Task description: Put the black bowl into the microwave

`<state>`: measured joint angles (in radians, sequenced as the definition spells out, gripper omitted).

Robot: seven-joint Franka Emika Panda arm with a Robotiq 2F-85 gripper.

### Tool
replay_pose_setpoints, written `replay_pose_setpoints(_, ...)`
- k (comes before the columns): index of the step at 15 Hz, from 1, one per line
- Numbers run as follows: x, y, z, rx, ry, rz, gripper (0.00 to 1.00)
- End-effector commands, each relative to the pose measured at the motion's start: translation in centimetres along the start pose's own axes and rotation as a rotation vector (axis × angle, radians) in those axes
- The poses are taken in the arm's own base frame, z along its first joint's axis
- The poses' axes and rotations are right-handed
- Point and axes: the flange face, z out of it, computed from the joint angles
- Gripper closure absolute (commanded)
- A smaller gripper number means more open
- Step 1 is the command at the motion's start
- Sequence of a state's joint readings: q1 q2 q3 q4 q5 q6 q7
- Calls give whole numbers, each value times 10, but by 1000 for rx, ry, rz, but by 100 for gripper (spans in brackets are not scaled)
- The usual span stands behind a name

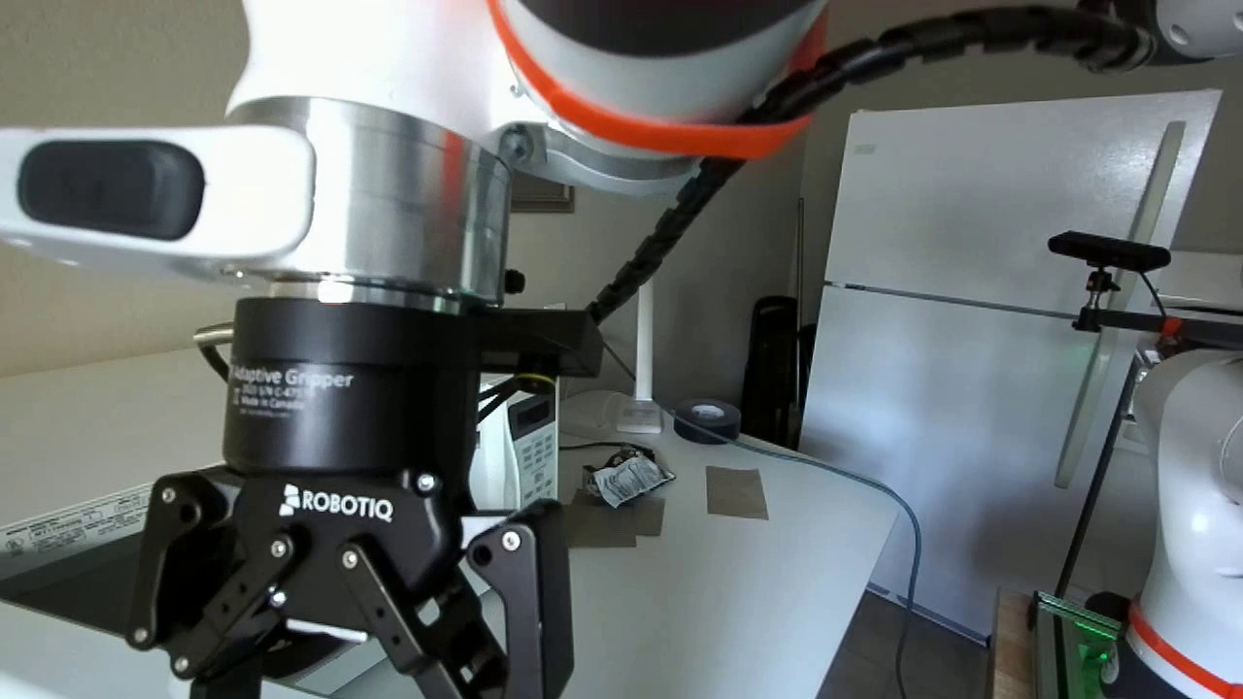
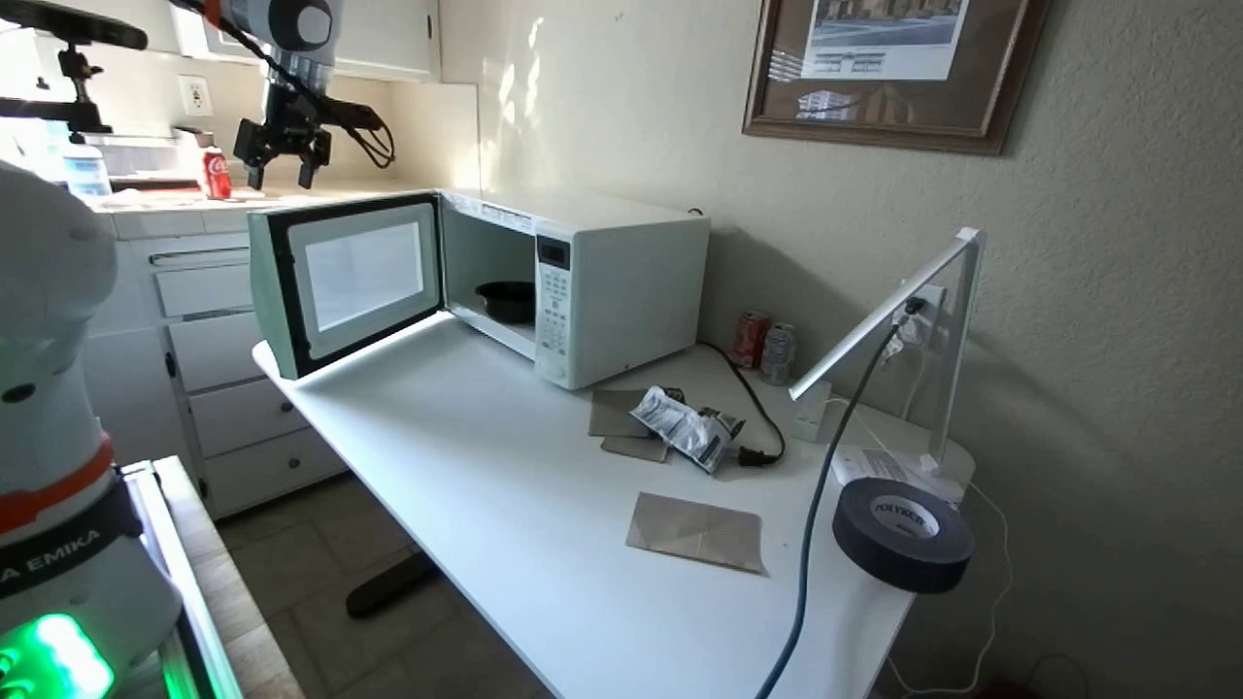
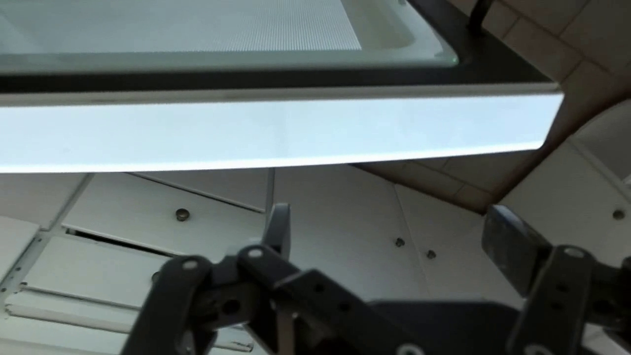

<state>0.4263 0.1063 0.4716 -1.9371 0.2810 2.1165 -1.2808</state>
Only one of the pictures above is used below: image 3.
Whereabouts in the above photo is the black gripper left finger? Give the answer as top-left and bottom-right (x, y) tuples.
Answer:
(120, 202), (423, 355)

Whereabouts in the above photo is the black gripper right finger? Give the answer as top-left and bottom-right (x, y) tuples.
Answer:
(481, 204), (631, 355)

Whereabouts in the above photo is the white cabinet panel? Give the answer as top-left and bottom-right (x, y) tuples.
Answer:
(498, 97), (631, 355)

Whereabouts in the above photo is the white cabinet with drawers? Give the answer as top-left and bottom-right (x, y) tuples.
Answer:
(0, 167), (524, 355)

